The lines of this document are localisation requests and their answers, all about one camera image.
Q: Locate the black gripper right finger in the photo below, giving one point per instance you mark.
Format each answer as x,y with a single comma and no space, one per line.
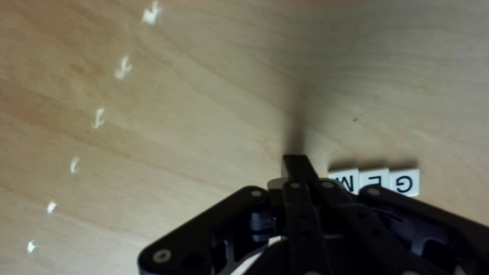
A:
387,235

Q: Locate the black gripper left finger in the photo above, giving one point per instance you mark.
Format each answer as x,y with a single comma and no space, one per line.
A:
229,230

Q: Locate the white letter tile G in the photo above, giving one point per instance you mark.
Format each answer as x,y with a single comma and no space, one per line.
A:
405,183

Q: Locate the white letter tile E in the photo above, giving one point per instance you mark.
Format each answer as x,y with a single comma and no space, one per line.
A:
374,178

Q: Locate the white letter tile M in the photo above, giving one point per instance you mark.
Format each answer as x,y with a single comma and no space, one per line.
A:
344,180

